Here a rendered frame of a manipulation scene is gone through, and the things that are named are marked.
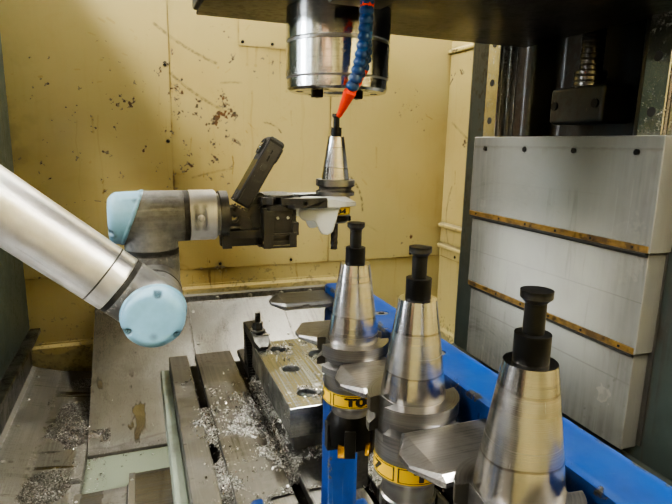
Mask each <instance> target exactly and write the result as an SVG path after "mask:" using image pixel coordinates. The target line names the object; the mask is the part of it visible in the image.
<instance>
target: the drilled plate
mask: <svg viewBox="0 0 672 504"><path fill-rule="evenodd" d="M299 341H300V342H299ZM288 342H290V343H295V344H294V345H291V344H288ZM301 342H302V341H301V339H299V338H298V339H289V340H280V341H271V342H270V344H271V346H272V347H270V348H271V349H270V348H269V349H270V350H271V351H272V353H273V352H275V351H280V352H281V353H279V352H278V353H277V352H276V353H273V354H272V353H271V352H269V350H261V351H260V350H258V349H255V348H254V347H253V345H252V366H253V368H254V370H255V372H256V374H257V376H258V378H259V379H260V381H261V383H262V385H263V387H264V389H265V391H266V393H267V395H268V397H269V399H270V401H271V403H272V404H273V406H274V408H275V410H276V412H277V414H278V416H279V418H280V420H281V422H282V424H283V426H284V427H285V429H286V431H287V433H288V435H289V437H290V438H294V437H299V436H305V435H311V434H317V433H322V428H323V398H322V395H320V398H319V396H317V397H318V398H317V397H314V396H313V395H315V393H317V391H318V388H317V387H319V392H320V390H323V372H322V365H323V364H324V363H323V364H317V361H316V360H317V355H318V354H319V353H320V352H321V351H322V350H320V349H318V348H317V346H316V345H313V344H311V343H308V342H306V341H303V342H305V343H304V344H305V345H304V344H303V345H302V344H301ZM303 342H302V343H303ZM283 343H284V345H285V346H284V345H283ZM277 344H278V345H277ZM281 344H282V348H280V347H281V346H280V345H281ZM273 345H274V346H273ZM276 345H277V347H275V346H276ZM286 345H287V346H291V347H292V348H290V349H288V347H286ZM285 348H287V349H285ZM300 348H301V349H300ZM311 348H312V349H313V350H312V351H311ZM303 349H304V350H303ZM309 349H310V350H309ZM283 350H284V353H283ZM285 350H287V352H286V351H285ZM298 350H299V351H298ZM307 350H309V351H308V352H307ZM291 351H292V352H293V353H292V352H291ZM302 351H303V352H304V353H305V352H306V353H305V354H304V353H303V352H302ZM310 351H311V352H310ZM268 352H269V353H268ZM288 352H289V354H288ZM290 352H291V354H290ZM286 353H287V354H288V355H287V354H286ZM306 354H308V355H309V356H310V358H309V356H308V355H306ZM305 355H306V356H307V357H306V356H305ZM287 356H288V358H286V357H287ZM311 356H313V357H314V359H311ZM305 357H306V358H305ZM313 357H312V358H313ZM279 358H280V359H279ZM284 358H285V360H283V359H284ZM289 358H290V360H288V359H289ZM276 359H277V361H276ZM300 359H301V360H300ZM296 360H297V362H296ZM287 361H288V362H287ZM288 363H289V365H288ZM291 364H292V365H291ZM316 364H317V366H316ZM283 365H284V368H283V367H282V366H283ZM298 365H299V367H298ZM280 367H281V368H280ZM301 367H302V369H300V368H301ZM299 369H300V370H299ZM283 370H284V371H283ZM307 370H309V371H307ZM281 371H282V372H281ZM295 371H296V372H295ZM297 371H298V373H297ZM284 372H285V373H284ZM314 372H316V374H315V373H314ZM286 373H287V374H286ZM320 381H321V383H320ZM312 384H313V385H314V387H315V388H316V389H315V388H314V387H311V388H308V387H307V389H306V387H305V388H303V386H306V385H310V386H311V385H312ZM301 385H302V386H301ZM297 386H301V387H302V388H300V389H299V388H297ZM313 388H314V390H313ZM315 390H316V391H315ZM293 393H294V394H293ZM296 393H297V394H296ZM310 396H313V397H310Z"/></svg>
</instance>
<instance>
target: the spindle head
mask: <svg viewBox="0 0 672 504"><path fill-rule="evenodd" d="M296 1H299V0H192V7H193V9H194V10H197V11H196V14H197V15H205V16H215V17H225V18H235V19H244V20H254V21H264V22H274V23H284V24H286V7H287V6H288V5H289V4H291V3H293V2H296ZM388 7H390V9H391V34H392V35H402V36H412V37H422V38H432V39H442V40H452V41H461V42H471V43H481V44H491V45H501V46H511V47H521V48H526V47H530V46H534V45H538V44H542V43H547V42H551V41H555V40H559V39H563V38H568V37H572V36H576V35H580V34H584V33H589V32H593V31H597V30H601V29H605V28H610V27H614V26H618V25H622V24H626V23H631V22H635V21H639V20H643V19H647V18H652V15H655V14H659V13H663V12H668V11H672V0H398V1H396V2H394V3H392V4H390V5H388Z"/></svg>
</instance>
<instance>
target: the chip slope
mask: <svg viewBox="0 0 672 504"><path fill-rule="evenodd" d="M325 285H326V284H322V285H308V286H295V287H281V288H268V289H255V290H241V291H228V292H214V293H201V294H187V295H183V296H184V298H185V300H186V304H187V314H186V321H185V325H184V327H183V329H182V331H181V333H180V335H179V336H178V337H177V338H175V339H174V340H173V341H172V342H170V343H168V344H166V345H164V346H160V347H155V348H148V347H142V346H139V345H137V344H135V343H133V342H132V341H131V340H129V339H128V338H127V336H126V335H125V333H124V332H123V329H122V328H121V325H120V322H118V321H117V320H115V319H113V318H112V317H110V316H109V315H107V314H105V313H104V312H103V311H101V310H100V309H97V308H96V307H95V322H94V340H93V359H92V378H91V397H90V415H89V433H90V431H91V430H98V429H104V428H110V432H111V434H110V436H111V437H110V436H109V438H110V439H108V441H107V442H105V441H104V442H101V439H100V438H99V439H98V438H94V437H93V436H92V435H90V437H91V438H90V439H89V438H88V453H87V459H89V460H91V459H93V460H94V458H98V457H99V458H100V457H106V456H112V455H118V454H124V453H130V452H136V451H142V450H148V449H154V448H160V447H166V446H167V437H166V428H165V418H164V409H163V399H162V390H161V371H164V370H169V357H175V356H184V355H187V357H188V361H189V365H190V367H191V366H197V364H196V361H195V354H202V353H211V352H220V351H229V350H230V352H231V354H232V356H233V358H234V361H240V359H239V357H238V354H237V350H238V349H244V329H243V322H244V321H252V320H255V312H260V314H261V315H260V316H261V319H260V320H261V321H263V328H265V330H266V332H267V333H268V334H270V335H269V338H270V342H271V341H280V340H289V339H298V337H297V336H296V335H295V331H296V330H297V329H298V327H299V326H300V324H301V323H302V322H312V321H322V320H324V313H325V308H326V307H323V308H311V309H300V310H289V311H285V310H282V309H279V308H276V307H274V306H271V304H270V303H269V300H270V299H271V298H272V297H273V296H274V295H275V294H276V293H288V292H301V291H314V290H324V291H325ZM93 438H94V439H93ZM109 442H110V444H109ZM94 443H95V444H94ZM90 445H91V446H90ZM107 445H108V446H107ZM89 446H90V447H89ZM93 460H92V461H93Z"/></svg>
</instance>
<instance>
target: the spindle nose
mask: <svg viewBox="0 0 672 504"><path fill-rule="evenodd" d="M359 17H360V7H356V6H347V5H339V4H331V3H329V2H328V0H299V1H296V2H293V3H291V4H289V5H288V6H287V7H286V42H287V44H286V79H287V89H288V90H289V92H291V93H294V94H299V95H307V96H311V92H313V91H315V92H323V97H342V95H343V91H344V89H345V88H346V83H347V82H348V81H349V79H348V78H349V75H350V74H351V73H352V72H351V68H352V66H353V65H354V64H353V60H354V58H355V51H356V50H357V48H356V44H357V42H358V38H357V35H358V33H359V30H358V27H359V24H360V22H359ZM372 28H373V31H372V33H373V34H372V36H373V39H372V44H373V46H372V48H371V49H372V55H371V59H372V60H371V63H369V66H370V69H369V71H368V73H367V74H366V76H365V77H364V79H363V81H362V85H361V86H360V87H359V89H358V91H357V92H356V93H359V94H363V97H371V96H380V95H384V94H385V93H386V92H387V82H388V81H389V62H390V46H389V45H390V36H391V9H390V7H388V6H386V7H384V8H382V9H374V13H373V27H372Z"/></svg>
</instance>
